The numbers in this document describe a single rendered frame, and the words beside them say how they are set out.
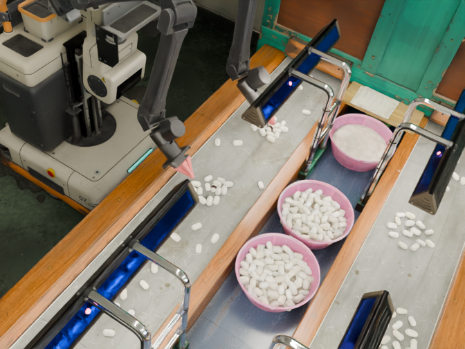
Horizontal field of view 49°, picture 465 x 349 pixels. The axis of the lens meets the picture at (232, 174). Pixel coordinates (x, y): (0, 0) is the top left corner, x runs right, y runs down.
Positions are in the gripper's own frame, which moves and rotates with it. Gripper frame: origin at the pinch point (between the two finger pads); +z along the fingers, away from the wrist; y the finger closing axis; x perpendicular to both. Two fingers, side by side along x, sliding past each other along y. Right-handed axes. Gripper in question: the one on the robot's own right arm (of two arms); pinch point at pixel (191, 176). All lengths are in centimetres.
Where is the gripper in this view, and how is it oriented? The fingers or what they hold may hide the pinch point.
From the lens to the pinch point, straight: 174.3
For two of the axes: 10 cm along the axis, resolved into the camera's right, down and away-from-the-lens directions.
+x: -6.4, 1.8, 7.4
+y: 5.1, -6.2, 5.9
